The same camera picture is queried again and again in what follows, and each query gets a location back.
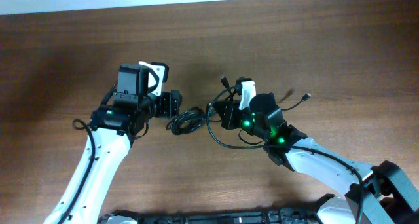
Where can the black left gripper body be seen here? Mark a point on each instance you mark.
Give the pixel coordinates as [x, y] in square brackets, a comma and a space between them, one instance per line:
[168, 105]

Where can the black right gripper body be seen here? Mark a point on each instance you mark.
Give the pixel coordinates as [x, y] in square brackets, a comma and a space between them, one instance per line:
[236, 116]

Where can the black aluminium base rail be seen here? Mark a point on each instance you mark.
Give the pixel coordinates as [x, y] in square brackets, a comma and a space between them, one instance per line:
[307, 214]

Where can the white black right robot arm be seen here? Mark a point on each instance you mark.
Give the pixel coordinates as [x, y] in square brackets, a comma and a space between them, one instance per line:
[364, 193]

